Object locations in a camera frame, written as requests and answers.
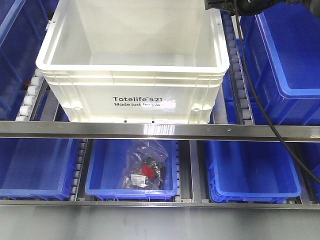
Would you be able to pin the blue bin upper right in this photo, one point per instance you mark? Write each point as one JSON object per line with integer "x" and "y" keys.
{"x": 282, "y": 48}

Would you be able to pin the clear bag of parts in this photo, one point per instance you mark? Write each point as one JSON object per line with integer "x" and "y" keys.
{"x": 145, "y": 166}

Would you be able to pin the white Totelife plastic crate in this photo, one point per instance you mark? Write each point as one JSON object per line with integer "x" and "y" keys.
{"x": 135, "y": 61}

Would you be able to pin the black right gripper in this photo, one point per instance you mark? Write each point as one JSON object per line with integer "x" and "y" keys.
{"x": 241, "y": 7}

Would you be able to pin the blue bin lower left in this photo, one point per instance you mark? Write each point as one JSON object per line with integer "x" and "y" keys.
{"x": 37, "y": 168}

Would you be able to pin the steel shelf rail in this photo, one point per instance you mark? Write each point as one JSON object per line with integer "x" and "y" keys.
{"x": 82, "y": 130}
{"x": 148, "y": 204}

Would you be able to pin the blue bin upper left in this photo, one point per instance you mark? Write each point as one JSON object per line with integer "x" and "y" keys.
{"x": 22, "y": 30}

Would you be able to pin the steel lower shelf rail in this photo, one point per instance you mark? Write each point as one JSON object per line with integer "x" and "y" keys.
{"x": 148, "y": 204}

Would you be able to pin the steel shelf front rail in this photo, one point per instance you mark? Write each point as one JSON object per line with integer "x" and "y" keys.
{"x": 82, "y": 130}

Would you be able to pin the blue bin lower right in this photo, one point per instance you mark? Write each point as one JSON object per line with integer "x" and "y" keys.
{"x": 250, "y": 171}

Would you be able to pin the grey roller track right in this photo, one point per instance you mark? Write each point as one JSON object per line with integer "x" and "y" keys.
{"x": 236, "y": 76}

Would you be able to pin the blue bin with bag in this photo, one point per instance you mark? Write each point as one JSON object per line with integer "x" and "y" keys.
{"x": 108, "y": 159}

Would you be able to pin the white roller track left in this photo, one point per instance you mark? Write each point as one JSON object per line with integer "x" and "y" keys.
{"x": 33, "y": 97}

